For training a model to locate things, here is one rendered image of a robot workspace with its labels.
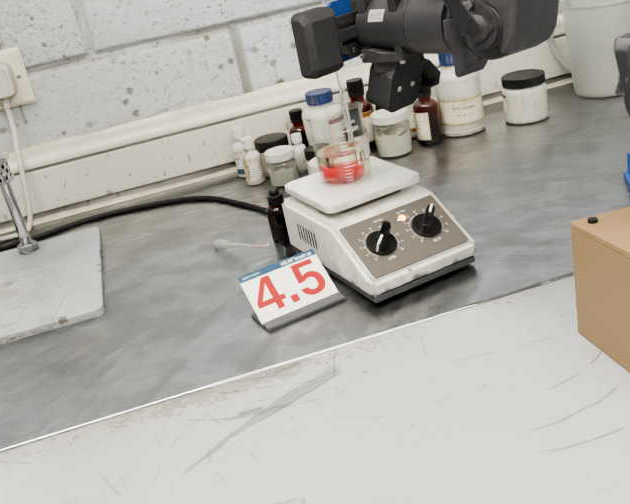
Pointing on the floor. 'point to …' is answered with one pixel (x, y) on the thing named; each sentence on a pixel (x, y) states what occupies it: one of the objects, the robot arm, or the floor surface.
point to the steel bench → (172, 349)
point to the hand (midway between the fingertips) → (338, 25)
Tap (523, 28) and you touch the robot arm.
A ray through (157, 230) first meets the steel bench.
